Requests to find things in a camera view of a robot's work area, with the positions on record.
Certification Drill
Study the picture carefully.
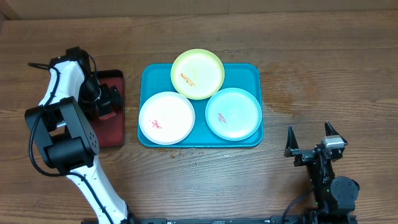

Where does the light blue plate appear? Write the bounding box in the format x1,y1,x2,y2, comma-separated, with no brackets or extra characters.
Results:
205,88,262,141

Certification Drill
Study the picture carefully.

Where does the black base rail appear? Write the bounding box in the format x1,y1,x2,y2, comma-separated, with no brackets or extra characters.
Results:
80,215,358,224

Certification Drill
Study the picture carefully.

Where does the yellow-green plate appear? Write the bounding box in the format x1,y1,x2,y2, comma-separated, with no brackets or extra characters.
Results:
170,49,225,100

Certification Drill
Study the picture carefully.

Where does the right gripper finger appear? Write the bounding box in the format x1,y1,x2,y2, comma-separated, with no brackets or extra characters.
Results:
325,121,339,136
285,126,299,156

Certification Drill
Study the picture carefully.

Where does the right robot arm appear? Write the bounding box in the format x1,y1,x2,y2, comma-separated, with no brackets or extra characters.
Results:
281,122,360,223

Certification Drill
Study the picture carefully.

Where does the white pink plate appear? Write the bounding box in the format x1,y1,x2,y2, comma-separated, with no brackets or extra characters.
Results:
139,91,195,146

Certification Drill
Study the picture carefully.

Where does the red green sponge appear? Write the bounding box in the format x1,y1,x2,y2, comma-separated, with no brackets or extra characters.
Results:
99,111,116,121

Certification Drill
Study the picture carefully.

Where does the dark red small tray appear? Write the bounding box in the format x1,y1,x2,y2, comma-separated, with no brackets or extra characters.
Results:
90,70,125,148

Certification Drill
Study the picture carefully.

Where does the teal plastic tray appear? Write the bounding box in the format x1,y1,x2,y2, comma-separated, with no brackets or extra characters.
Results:
139,63,264,149

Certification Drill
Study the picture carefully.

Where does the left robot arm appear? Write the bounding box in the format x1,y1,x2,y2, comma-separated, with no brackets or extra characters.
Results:
24,47,135,223

